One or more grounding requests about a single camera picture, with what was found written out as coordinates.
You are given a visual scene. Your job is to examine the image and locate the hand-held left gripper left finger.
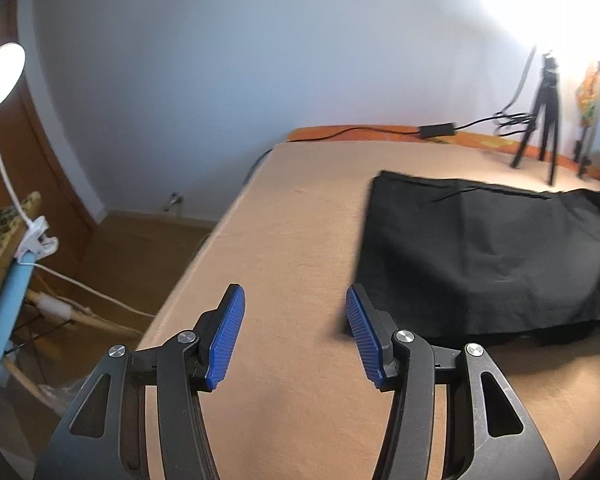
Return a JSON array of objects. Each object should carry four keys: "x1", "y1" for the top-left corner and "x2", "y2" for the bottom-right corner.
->
[{"x1": 32, "y1": 284, "x2": 246, "y2": 480}]

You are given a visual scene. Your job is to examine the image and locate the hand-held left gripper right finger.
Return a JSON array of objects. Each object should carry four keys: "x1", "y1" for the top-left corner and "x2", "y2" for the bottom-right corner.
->
[{"x1": 345, "y1": 283, "x2": 561, "y2": 480}]

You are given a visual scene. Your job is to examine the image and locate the black pants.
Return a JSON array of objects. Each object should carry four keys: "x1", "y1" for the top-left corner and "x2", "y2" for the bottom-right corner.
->
[{"x1": 354, "y1": 170, "x2": 600, "y2": 348}]

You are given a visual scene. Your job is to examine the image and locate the beige bed blanket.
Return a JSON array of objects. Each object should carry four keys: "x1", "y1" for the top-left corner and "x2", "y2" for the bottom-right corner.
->
[{"x1": 130, "y1": 141, "x2": 600, "y2": 480}]

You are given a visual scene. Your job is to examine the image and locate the black power adapter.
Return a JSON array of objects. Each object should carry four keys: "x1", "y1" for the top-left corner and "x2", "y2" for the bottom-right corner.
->
[{"x1": 419, "y1": 122, "x2": 457, "y2": 138}]

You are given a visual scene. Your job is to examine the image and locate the wooden wardrobe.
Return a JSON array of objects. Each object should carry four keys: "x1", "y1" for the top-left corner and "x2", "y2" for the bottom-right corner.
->
[{"x1": 0, "y1": 0, "x2": 106, "y2": 281}]

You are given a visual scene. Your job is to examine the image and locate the blue chair with patterned cushion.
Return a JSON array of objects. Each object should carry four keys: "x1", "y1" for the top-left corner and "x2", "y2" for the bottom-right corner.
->
[{"x1": 0, "y1": 191, "x2": 42, "y2": 343}]

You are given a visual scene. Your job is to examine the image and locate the silver tripod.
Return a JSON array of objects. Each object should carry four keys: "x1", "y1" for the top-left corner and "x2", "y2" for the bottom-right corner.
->
[{"x1": 575, "y1": 35, "x2": 600, "y2": 181}]

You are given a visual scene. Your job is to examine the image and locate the small black tripod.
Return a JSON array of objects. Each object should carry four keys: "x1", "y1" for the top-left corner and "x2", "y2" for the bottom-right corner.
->
[{"x1": 511, "y1": 52, "x2": 561, "y2": 186}]

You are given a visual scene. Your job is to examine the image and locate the white clip lamp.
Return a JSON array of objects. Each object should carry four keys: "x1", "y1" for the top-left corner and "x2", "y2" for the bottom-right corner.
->
[{"x1": 0, "y1": 42, "x2": 60, "y2": 266}]

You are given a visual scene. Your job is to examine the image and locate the white lamp cable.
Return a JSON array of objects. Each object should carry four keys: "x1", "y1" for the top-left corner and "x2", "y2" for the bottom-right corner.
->
[{"x1": 25, "y1": 260, "x2": 156, "y2": 318}]

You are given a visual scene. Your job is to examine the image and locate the black power cable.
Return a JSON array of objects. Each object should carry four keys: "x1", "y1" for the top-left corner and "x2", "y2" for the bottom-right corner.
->
[{"x1": 287, "y1": 45, "x2": 538, "y2": 143}]

